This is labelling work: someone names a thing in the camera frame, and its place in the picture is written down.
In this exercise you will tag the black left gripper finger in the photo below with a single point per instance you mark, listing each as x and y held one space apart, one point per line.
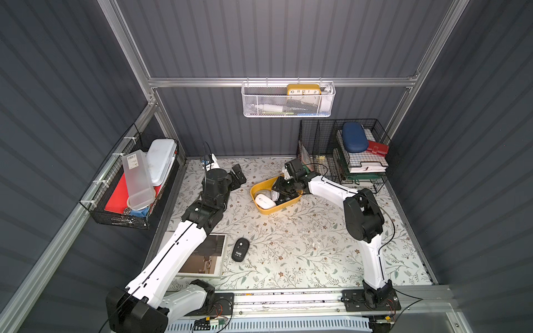
237 170
236 184

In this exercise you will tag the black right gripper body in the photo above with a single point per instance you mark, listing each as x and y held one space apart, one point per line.
285 185

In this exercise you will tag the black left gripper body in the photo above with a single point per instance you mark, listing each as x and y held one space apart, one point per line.
235 177

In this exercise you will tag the yellow plastic storage box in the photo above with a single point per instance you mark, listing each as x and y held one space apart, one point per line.
265 187

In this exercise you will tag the white mouse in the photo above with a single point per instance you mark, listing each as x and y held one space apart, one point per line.
264 202

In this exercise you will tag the black mouse with label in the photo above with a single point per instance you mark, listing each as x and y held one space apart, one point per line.
240 249

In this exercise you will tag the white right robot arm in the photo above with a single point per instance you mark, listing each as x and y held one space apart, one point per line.
364 222

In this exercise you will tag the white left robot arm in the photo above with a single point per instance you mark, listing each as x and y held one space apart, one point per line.
143 306

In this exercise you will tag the red small box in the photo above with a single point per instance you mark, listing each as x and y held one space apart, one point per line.
377 148

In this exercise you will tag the colourful paper sheets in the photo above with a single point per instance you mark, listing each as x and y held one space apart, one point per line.
305 157

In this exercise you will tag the blue glasses case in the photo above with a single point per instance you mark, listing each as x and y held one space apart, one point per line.
354 137

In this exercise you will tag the stacked white notebooks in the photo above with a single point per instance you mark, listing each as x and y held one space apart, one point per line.
364 162

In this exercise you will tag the white plastic case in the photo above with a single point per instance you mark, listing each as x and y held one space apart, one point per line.
160 158

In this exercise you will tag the design trends book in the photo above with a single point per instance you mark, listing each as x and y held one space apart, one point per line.
207 260

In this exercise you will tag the translucent plastic container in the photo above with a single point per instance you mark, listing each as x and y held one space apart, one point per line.
141 192

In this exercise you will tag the yellow clock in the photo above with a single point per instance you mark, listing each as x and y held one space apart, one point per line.
299 89

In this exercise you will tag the black wire desk organizer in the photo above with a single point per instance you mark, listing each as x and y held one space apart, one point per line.
319 138

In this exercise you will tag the white mesh wall basket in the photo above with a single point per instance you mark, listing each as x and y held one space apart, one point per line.
262 99

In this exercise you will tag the black wire wall basket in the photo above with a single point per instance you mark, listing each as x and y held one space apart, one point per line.
105 185

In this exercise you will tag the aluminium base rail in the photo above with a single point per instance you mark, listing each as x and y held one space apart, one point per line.
431 308

